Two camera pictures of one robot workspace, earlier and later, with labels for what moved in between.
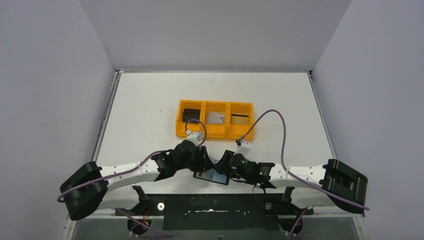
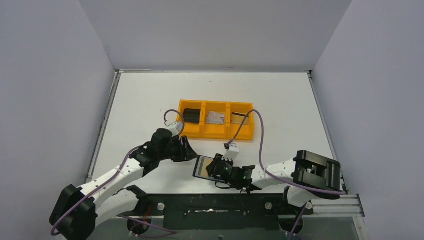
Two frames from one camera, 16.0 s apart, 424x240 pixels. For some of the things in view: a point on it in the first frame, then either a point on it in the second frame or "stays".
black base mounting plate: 217,211 stays
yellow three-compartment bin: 218,120 stays
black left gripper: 202,159 → 180,149
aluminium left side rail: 99,140 stays
